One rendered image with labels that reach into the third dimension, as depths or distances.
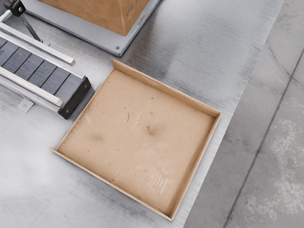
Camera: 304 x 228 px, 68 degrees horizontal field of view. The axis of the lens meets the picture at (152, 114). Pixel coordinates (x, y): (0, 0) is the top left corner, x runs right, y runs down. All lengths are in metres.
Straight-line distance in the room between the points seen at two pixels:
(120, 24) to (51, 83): 0.23
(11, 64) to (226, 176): 1.20
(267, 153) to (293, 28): 1.02
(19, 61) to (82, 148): 0.26
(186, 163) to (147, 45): 0.34
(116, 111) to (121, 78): 0.09
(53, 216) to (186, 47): 0.52
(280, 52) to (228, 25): 1.22
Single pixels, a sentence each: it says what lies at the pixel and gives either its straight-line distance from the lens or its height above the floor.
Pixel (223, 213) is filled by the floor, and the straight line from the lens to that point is 1.42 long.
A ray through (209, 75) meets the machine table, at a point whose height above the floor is 0.83.
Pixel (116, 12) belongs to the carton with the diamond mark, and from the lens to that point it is 0.60.
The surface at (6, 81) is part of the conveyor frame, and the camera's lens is 0.63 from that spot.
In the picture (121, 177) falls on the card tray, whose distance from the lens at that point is 0.52.
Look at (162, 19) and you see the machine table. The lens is 0.72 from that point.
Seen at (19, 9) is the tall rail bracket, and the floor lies 0.96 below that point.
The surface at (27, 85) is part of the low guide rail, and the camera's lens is 0.55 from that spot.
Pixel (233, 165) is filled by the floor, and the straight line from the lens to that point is 1.45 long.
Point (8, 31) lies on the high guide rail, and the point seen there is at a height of 0.96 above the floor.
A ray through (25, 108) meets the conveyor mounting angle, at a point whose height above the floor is 0.83.
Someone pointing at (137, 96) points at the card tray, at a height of 0.83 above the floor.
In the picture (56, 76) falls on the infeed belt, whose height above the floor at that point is 0.88.
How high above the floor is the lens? 1.35
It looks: 69 degrees down
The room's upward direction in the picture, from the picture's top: 3 degrees clockwise
